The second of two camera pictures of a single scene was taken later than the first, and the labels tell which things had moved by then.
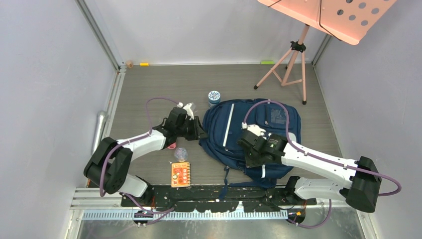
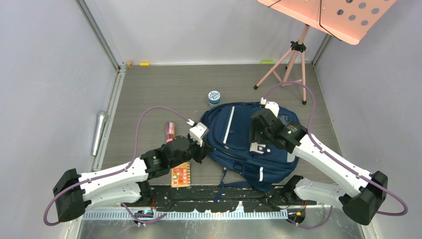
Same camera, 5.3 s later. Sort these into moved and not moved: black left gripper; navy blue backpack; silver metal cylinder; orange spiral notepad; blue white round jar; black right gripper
Moved: black right gripper; black left gripper
Not moved: blue white round jar; navy blue backpack; orange spiral notepad; silver metal cylinder
